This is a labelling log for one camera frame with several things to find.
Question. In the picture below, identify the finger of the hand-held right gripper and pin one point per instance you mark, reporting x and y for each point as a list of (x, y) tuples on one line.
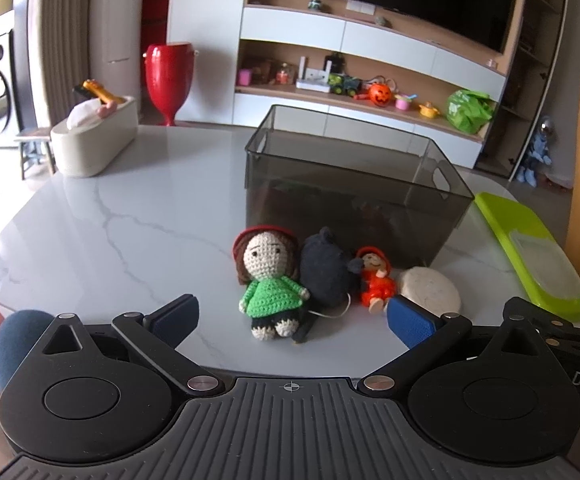
[(550, 317)]

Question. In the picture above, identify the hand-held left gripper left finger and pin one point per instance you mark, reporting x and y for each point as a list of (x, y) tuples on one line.
[(177, 315)]

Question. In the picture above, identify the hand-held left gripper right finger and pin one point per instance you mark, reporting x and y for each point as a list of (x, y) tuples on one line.
[(410, 322)]

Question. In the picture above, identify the white round plush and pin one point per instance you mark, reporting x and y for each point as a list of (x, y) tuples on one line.
[(430, 290)]

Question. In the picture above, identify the small red doll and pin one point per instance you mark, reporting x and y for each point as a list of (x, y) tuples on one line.
[(377, 285)]

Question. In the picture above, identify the crochet doll green sweater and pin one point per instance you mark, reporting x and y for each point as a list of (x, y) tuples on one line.
[(270, 295)]

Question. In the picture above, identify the black plush toy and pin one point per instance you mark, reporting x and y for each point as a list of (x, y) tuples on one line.
[(325, 270)]

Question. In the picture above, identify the green storage box lid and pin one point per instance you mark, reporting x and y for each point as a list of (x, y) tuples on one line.
[(505, 225)]

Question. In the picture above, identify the grey transparent storage box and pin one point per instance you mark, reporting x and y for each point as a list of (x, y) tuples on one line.
[(350, 195)]

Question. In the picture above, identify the white marble desktop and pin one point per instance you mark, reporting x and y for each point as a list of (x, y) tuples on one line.
[(145, 220)]

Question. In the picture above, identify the blue robot figure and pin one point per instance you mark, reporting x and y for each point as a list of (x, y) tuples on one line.
[(537, 152)]

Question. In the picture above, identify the blue chair back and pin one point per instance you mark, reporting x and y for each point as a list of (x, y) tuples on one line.
[(15, 345)]

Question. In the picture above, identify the cream tissue box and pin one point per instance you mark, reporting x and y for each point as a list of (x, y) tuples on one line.
[(95, 150)]

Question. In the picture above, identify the yellow toy pot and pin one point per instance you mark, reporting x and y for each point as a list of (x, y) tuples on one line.
[(428, 111)]

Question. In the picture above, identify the green plastic bag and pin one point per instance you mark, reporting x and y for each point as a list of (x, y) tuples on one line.
[(467, 112)]

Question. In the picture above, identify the pink toy cup with spoon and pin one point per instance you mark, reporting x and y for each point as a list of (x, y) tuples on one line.
[(404, 104)]

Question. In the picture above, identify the white tissue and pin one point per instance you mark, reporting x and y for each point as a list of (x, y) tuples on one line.
[(85, 115)]

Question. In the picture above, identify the orange pumpkin bucket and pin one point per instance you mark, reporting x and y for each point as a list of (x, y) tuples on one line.
[(381, 95)]

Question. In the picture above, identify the wooden stool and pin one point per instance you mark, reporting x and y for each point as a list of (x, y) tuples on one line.
[(35, 135)]

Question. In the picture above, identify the red vase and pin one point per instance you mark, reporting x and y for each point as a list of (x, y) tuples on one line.
[(170, 75)]

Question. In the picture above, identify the green toy truck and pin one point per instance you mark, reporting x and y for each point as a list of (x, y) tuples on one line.
[(344, 85)]

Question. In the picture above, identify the white router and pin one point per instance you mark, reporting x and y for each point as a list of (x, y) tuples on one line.
[(312, 84)]

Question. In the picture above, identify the glass jar red label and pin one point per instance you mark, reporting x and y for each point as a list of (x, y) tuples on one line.
[(283, 76)]

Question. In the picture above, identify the black gadget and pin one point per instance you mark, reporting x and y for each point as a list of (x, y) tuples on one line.
[(336, 64)]

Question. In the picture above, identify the tall open shelf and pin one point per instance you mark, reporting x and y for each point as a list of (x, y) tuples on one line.
[(525, 20)]

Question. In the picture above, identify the white tower air conditioner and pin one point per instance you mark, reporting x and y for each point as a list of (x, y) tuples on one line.
[(122, 20)]

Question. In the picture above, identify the grey stone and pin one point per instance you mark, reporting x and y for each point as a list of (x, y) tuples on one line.
[(380, 21)]

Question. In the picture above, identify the grey curtain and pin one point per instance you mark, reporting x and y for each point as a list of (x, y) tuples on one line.
[(60, 35)]

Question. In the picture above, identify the white wooden television cabinet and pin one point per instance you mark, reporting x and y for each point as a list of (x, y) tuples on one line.
[(290, 27)]

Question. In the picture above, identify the red panel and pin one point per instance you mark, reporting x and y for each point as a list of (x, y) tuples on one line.
[(156, 0)]

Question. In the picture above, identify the white wall socket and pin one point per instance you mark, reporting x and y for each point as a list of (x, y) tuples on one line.
[(360, 7)]

